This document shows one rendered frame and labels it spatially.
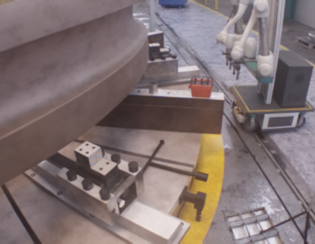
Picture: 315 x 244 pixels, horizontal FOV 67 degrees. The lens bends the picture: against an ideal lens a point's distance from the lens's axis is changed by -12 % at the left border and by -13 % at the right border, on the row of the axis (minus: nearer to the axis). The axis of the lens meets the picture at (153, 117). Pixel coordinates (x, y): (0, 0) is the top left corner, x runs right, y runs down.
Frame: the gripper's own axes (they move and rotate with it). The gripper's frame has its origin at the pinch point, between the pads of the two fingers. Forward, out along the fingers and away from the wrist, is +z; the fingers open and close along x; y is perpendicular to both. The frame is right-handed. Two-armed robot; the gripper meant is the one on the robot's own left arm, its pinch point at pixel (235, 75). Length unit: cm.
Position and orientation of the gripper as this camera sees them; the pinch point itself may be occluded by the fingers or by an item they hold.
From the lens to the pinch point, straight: 298.0
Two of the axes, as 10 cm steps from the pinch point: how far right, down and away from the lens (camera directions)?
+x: 0.3, 5.3, -8.5
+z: 0.4, 8.5, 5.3
